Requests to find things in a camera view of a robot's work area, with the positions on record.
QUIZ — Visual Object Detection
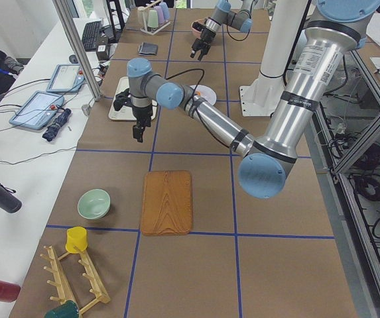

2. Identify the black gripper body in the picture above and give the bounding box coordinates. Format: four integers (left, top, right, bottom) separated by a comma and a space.
200, 28, 216, 46
132, 105, 153, 128

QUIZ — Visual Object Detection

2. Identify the white ribbed plate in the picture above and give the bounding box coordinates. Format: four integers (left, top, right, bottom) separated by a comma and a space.
190, 85, 217, 105

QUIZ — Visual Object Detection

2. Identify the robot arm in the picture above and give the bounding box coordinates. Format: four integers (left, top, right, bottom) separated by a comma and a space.
127, 1, 380, 199
190, 0, 258, 61

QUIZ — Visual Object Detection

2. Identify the cream bear tray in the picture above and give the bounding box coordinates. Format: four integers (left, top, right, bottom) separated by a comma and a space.
107, 76, 159, 122

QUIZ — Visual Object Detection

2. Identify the pink bowl with ice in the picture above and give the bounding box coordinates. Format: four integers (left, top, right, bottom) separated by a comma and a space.
191, 17, 207, 38

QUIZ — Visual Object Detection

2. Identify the purple cup on rack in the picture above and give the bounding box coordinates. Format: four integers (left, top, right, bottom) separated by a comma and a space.
154, 5, 165, 25

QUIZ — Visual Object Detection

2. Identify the blue cup on rack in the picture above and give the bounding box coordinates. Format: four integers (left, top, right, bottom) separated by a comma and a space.
160, 2, 170, 21

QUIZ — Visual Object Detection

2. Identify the grey folded cloth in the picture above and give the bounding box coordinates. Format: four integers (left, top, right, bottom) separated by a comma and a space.
138, 42, 158, 56

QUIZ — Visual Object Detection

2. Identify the green cup on rack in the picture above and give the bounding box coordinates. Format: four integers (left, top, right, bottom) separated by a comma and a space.
147, 9, 158, 29

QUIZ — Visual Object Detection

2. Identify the white cup rack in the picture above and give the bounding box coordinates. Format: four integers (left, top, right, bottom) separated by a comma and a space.
140, 21, 171, 35

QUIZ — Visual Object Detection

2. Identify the beige cup on rack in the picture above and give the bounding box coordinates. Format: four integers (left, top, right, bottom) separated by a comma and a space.
137, 6, 149, 28

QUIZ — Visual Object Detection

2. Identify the far teach pendant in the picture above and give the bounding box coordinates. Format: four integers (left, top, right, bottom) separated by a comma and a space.
46, 64, 85, 93

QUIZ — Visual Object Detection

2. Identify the teach pendant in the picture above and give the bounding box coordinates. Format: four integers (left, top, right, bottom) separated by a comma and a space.
46, 64, 85, 93
9, 91, 64, 131

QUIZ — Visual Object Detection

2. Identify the wooden cutting board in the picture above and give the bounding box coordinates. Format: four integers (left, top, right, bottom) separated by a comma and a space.
140, 170, 193, 236

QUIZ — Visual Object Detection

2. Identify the green bowl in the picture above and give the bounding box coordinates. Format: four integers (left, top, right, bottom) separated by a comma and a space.
77, 189, 111, 220

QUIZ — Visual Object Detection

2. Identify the folded dark blue umbrella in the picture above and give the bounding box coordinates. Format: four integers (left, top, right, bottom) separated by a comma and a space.
42, 108, 72, 142

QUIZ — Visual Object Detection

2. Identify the black keyboard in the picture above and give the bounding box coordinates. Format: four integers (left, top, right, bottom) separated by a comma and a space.
81, 20, 102, 52

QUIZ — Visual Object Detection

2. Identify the near teach pendant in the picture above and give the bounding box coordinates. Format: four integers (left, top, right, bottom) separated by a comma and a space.
9, 91, 64, 131

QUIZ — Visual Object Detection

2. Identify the yellow mug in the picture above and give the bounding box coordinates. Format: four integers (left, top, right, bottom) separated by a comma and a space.
65, 227, 88, 254

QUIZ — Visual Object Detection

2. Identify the black bottle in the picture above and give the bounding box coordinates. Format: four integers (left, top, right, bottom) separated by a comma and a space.
0, 183, 22, 213

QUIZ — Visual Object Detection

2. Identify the wooden mug rack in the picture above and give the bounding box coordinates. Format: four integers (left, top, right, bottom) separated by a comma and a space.
40, 246, 111, 317

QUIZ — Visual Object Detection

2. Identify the dark green mug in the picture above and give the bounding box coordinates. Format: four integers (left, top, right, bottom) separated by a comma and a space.
44, 300, 80, 318

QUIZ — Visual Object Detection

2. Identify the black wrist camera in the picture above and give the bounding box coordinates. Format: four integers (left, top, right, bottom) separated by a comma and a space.
113, 88, 132, 111

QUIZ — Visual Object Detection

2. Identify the wooden rack handle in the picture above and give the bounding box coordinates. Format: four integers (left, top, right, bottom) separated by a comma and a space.
145, 0, 162, 9

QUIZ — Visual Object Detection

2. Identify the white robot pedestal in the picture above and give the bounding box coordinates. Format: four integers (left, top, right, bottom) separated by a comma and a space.
239, 0, 311, 117

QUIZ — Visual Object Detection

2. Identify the aluminium frame post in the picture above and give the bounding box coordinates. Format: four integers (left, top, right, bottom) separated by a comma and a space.
52, 0, 101, 102

